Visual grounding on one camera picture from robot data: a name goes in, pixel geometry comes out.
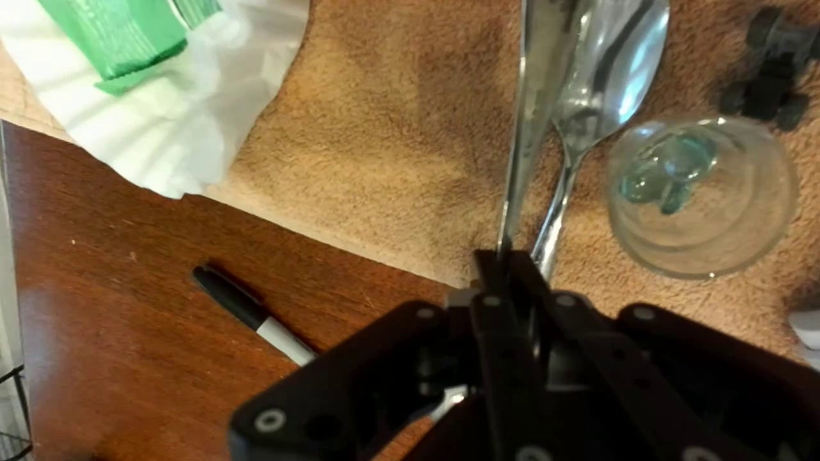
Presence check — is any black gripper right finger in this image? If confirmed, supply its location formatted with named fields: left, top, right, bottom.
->
left=509, top=0, right=820, bottom=461

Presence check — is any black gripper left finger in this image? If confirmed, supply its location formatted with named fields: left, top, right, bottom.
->
left=228, top=0, right=549, bottom=461

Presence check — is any silver metal spoon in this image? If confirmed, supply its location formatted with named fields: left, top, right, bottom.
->
left=527, top=0, right=673, bottom=288

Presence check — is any black white marker pen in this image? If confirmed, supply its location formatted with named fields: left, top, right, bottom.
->
left=189, top=262, right=321, bottom=368

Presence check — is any small clear glass jar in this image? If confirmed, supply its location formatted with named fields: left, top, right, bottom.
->
left=601, top=112, right=801, bottom=281

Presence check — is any tan towel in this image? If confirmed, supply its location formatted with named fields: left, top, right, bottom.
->
left=0, top=0, right=820, bottom=368

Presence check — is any black binder clip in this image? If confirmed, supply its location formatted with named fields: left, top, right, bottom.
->
left=718, top=5, right=820, bottom=134

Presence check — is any green packet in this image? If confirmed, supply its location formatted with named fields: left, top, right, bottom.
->
left=36, top=0, right=225, bottom=98

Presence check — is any black wire rack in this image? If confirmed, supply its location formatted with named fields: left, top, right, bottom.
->
left=0, top=367, right=36, bottom=461

